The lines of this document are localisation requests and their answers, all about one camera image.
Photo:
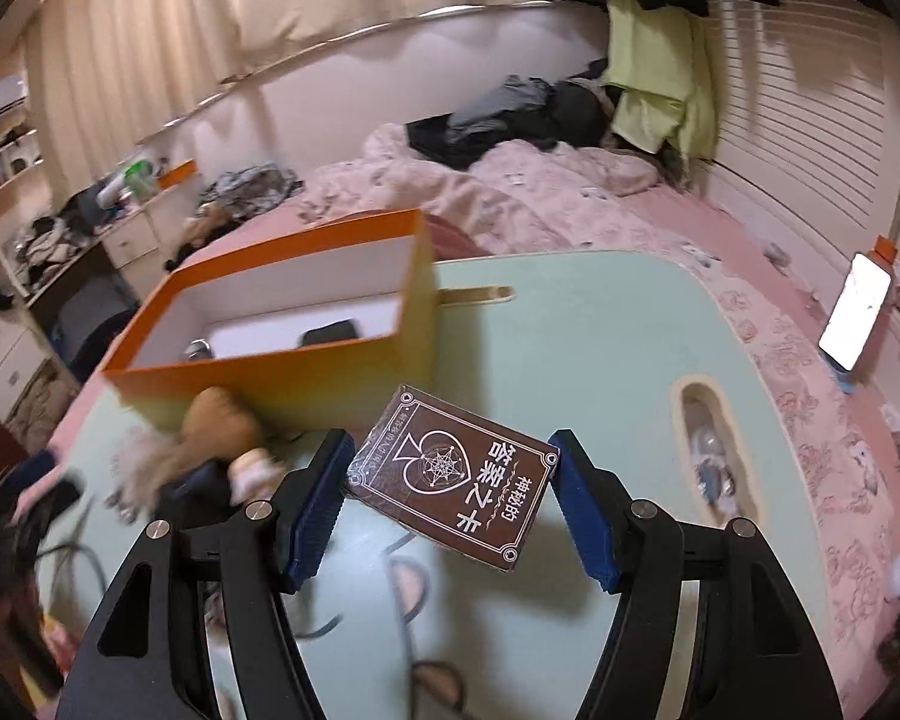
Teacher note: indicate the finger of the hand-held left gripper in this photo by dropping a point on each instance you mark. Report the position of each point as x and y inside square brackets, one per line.
[36, 469]

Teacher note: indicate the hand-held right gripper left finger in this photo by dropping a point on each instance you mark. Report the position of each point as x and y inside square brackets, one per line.
[315, 517]

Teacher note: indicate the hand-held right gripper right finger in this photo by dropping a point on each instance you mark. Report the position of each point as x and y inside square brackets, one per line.
[581, 510]

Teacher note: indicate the beige plush doll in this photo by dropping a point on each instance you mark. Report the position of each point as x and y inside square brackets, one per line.
[255, 469]

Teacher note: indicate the grey fluffy pompom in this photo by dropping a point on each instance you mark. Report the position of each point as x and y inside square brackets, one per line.
[139, 461]

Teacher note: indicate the orange cardboard box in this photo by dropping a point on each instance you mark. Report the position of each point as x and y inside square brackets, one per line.
[307, 382]

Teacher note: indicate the brown plush toy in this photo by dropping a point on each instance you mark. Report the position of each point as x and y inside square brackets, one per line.
[217, 424]

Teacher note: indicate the brown card box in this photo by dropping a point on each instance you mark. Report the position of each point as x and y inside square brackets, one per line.
[450, 472]

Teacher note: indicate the black chair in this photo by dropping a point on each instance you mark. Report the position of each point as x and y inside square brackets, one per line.
[90, 322]

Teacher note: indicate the black item in box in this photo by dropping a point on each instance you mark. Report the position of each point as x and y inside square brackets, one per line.
[330, 332]

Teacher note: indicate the small metal item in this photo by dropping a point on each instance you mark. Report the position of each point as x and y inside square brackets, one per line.
[199, 349]

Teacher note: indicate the clothes pile on desk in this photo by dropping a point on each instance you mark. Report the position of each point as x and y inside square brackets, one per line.
[45, 240]

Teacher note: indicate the white desk with drawers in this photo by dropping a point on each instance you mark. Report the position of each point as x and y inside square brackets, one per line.
[120, 240]

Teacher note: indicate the green bottle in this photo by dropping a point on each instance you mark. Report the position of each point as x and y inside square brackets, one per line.
[139, 169]

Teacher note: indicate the pink fluffy blanket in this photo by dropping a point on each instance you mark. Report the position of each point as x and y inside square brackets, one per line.
[495, 187]

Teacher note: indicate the smartphone with lit screen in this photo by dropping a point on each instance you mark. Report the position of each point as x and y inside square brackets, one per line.
[856, 311]

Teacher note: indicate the grey patterned clothes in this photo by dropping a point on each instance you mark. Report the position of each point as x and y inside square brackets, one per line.
[251, 184]

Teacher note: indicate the white air conditioner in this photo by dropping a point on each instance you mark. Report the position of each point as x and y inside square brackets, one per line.
[0, 101]

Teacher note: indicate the pile of dark clothes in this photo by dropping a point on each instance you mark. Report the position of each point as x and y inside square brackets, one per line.
[517, 116]

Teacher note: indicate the orange phone stand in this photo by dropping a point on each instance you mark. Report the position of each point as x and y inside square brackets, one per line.
[885, 247]

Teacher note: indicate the light green cloth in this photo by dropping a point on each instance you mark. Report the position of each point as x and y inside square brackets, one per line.
[660, 82]

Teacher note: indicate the beige curtain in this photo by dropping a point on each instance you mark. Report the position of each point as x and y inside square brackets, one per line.
[270, 15]

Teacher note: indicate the white wall shelf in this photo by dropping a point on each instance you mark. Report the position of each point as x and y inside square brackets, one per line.
[4, 157]

